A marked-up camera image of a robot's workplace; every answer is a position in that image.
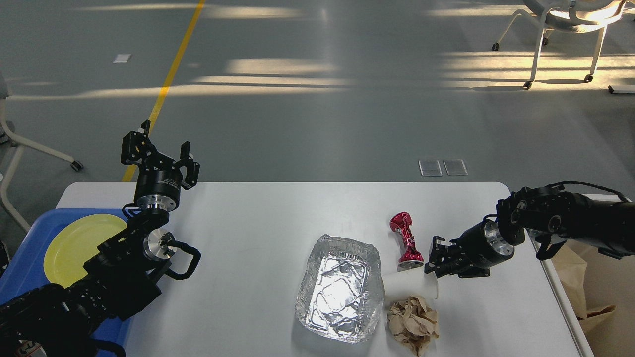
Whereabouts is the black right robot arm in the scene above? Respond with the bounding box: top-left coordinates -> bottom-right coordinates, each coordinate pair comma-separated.
424,181 -> 635,278

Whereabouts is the yellow plastic plate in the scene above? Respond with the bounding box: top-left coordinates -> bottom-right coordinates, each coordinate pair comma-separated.
43,213 -> 126,288

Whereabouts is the crumpled brown paper ball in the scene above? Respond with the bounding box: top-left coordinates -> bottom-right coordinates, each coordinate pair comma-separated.
387,296 -> 440,357

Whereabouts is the aluminium foil tray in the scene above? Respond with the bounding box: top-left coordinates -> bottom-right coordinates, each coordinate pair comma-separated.
295,235 -> 384,344

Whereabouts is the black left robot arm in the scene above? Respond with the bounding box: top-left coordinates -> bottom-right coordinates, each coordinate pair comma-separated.
1,120 -> 201,357

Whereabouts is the white chair base left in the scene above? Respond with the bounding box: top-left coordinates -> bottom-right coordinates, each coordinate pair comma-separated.
0,76 -> 84,233

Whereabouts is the crushed red soda can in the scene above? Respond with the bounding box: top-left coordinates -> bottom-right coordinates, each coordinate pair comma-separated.
388,212 -> 425,270

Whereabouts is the wooden board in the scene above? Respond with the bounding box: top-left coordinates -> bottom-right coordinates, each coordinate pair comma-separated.
551,246 -> 616,335

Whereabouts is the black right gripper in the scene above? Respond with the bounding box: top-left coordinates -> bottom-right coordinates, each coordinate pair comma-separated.
424,219 -> 515,278

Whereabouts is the white office chair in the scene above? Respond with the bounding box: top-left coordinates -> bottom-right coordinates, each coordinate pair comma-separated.
492,0 -> 627,90

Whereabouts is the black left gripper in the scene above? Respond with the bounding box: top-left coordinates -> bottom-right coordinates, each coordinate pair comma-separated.
121,120 -> 200,212

